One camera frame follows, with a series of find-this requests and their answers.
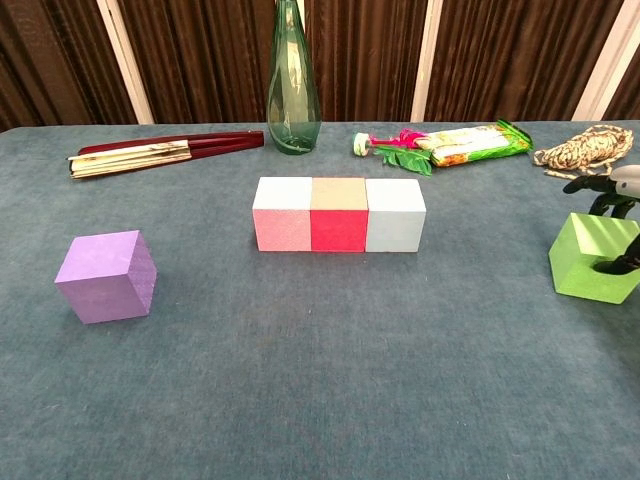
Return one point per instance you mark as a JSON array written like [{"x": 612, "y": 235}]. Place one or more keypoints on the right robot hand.
[{"x": 620, "y": 185}]

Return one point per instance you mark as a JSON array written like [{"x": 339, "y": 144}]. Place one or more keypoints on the green foam cube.
[{"x": 575, "y": 270}]

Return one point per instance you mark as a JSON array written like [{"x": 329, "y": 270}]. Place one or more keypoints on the light blue foam cube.
[{"x": 395, "y": 230}]

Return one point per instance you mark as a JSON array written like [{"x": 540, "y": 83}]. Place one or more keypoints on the pink foam cube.
[{"x": 282, "y": 230}]

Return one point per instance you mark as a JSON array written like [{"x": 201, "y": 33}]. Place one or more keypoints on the purple foam cube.
[{"x": 100, "y": 280}]

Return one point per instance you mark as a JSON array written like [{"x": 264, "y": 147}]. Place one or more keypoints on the green snack packet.
[{"x": 475, "y": 145}]

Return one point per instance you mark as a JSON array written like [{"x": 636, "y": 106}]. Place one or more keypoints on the red foam cube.
[{"x": 339, "y": 230}]

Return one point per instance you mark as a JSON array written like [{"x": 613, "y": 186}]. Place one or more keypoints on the brown pleated curtain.
[{"x": 360, "y": 30}]

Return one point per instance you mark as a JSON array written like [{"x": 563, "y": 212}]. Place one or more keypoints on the green glass bottle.
[{"x": 294, "y": 100}]

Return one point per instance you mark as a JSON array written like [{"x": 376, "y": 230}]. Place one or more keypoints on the blue felt table mat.
[{"x": 320, "y": 375}]

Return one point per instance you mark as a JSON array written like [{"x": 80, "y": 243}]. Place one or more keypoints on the folded red paper fan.
[{"x": 140, "y": 154}]

